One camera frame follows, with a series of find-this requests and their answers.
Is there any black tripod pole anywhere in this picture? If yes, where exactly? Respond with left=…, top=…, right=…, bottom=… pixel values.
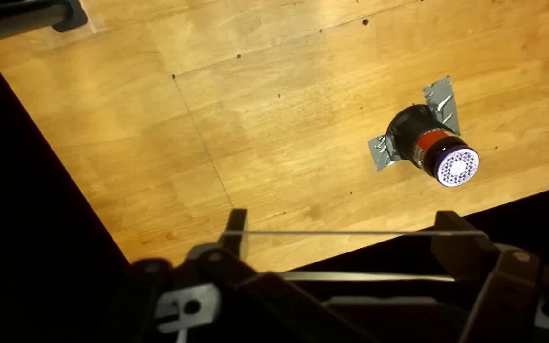
left=0, top=0, right=87, bottom=41

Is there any black bottle with red label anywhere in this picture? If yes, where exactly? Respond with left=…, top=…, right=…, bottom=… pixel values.
left=387, top=105, right=480, bottom=189

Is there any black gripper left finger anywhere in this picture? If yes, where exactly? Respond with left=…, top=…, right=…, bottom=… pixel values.
left=103, top=210, right=326, bottom=343

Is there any clear elastic band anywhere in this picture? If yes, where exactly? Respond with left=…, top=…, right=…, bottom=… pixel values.
left=217, top=229, right=491, bottom=285

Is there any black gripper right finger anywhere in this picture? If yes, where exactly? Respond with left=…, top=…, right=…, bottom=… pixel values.
left=430, top=212, right=549, bottom=343

